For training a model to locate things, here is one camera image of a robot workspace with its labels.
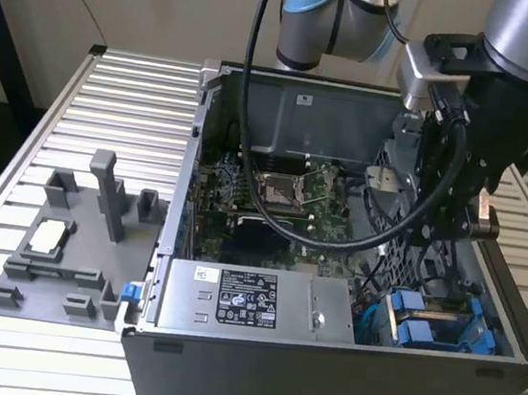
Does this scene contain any hard disk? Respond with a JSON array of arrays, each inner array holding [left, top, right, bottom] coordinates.
[[383, 287, 503, 360]]

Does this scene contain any gray metal disk bay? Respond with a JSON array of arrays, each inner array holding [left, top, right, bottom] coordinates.
[[351, 107, 453, 296]]

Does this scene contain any small brown black block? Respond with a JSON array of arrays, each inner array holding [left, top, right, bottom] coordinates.
[[473, 189, 505, 243]]

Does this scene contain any green motherboard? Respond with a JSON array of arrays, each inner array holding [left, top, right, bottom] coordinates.
[[186, 143, 385, 284]]

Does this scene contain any CPU socket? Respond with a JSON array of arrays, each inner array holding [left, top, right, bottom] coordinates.
[[251, 166, 314, 211]]

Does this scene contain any black expansion card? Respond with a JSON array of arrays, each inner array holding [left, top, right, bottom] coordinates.
[[221, 209, 313, 274]]

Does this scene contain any open black PC case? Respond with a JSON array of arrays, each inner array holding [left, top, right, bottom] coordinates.
[[112, 51, 528, 395]]

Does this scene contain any silver power supply unit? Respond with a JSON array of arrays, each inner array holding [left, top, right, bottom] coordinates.
[[154, 255, 363, 352]]

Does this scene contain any blue case latch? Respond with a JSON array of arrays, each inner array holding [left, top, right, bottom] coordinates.
[[120, 279, 144, 305]]

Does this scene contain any gray parts rack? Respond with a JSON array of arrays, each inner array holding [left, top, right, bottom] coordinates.
[[0, 136, 178, 338]]

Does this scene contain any silver CPU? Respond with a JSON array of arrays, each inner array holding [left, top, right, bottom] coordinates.
[[28, 216, 71, 255]]

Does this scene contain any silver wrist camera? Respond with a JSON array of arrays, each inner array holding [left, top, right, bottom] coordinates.
[[392, 39, 477, 119]]

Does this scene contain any black disk wire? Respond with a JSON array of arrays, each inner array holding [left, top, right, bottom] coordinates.
[[359, 252, 396, 296]]

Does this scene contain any blue disk wire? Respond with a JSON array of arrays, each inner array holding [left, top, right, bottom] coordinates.
[[354, 299, 382, 346]]

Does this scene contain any thick black camera cable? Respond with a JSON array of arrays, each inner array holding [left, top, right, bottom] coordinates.
[[221, 0, 487, 268]]

